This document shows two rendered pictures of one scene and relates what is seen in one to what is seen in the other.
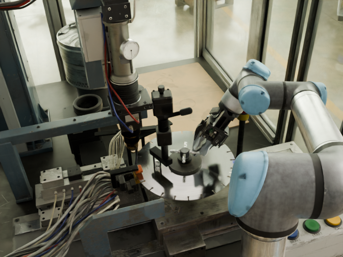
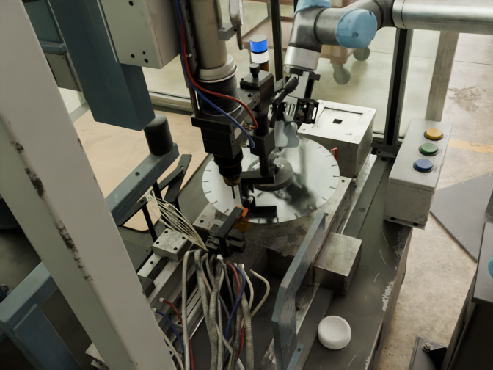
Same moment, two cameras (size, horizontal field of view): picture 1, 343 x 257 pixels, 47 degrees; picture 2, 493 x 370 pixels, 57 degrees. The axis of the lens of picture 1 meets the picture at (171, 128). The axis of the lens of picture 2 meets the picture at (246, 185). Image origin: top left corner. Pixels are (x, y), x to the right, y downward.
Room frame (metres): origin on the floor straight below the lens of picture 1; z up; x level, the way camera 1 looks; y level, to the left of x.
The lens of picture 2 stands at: (0.38, 0.58, 1.66)
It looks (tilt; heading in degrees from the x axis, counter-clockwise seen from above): 41 degrees down; 317
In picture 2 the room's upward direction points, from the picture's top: 8 degrees counter-clockwise
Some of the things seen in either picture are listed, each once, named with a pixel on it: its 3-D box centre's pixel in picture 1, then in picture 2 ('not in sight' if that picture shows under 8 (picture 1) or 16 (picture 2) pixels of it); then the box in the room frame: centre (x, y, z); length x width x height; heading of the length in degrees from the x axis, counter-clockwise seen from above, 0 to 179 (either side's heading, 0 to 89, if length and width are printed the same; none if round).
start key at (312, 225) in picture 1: (311, 226); (428, 150); (0.72, -0.40, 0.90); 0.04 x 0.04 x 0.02
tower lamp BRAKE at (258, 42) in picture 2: not in sight; (258, 43); (1.16, -0.26, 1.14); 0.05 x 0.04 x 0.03; 15
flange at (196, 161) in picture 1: (185, 159); (269, 169); (0.96, -0.04, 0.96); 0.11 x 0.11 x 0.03
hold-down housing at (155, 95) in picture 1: (162, 116); (259, 111); (0.91, 0.02, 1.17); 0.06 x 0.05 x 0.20; 96
